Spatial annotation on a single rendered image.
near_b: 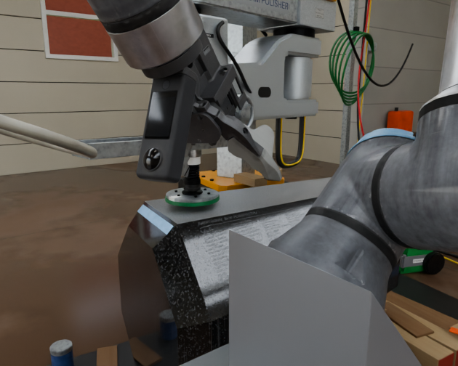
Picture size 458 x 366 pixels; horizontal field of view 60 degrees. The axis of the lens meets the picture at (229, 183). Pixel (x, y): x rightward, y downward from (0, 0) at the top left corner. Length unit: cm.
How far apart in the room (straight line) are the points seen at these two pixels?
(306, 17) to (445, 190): 154
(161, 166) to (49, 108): 714
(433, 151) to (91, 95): 738
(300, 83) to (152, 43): 161
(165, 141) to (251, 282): 28
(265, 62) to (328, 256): 129
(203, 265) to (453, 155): 103
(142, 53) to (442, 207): 35
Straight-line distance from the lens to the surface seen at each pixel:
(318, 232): 57
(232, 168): 259
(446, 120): 52
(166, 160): 41
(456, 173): 48
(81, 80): 769
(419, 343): 216
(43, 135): 103
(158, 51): 41
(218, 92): 46
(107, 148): 131
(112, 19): 41
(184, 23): 41
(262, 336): 63
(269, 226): 159
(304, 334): 56
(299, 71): 198
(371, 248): 58
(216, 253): 143
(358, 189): 60
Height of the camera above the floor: 132
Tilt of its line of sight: 13 degrees down
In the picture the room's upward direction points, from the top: straight up
